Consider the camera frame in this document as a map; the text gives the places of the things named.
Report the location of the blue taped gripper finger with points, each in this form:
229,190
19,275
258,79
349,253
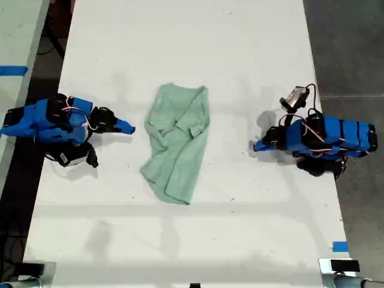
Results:
262,141
263,147
123,130
124,123

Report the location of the short blue tape strip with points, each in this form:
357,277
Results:
340,246

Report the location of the pale green t-shirt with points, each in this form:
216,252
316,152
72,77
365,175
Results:
177,141

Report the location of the small black box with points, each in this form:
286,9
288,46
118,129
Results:
345,265
33,268

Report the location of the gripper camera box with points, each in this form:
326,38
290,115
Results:
70,156
295,96

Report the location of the black camera stalk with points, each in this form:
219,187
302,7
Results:
289,117

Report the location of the small black edge clip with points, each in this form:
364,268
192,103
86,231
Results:
195,285

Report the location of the long blue tape strip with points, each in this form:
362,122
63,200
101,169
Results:
13,70

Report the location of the white side table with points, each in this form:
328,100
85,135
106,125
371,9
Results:
18,33

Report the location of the metal table clamp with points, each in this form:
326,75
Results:
49,274
325,276

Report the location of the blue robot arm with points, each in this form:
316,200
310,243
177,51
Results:
45,120
330,135

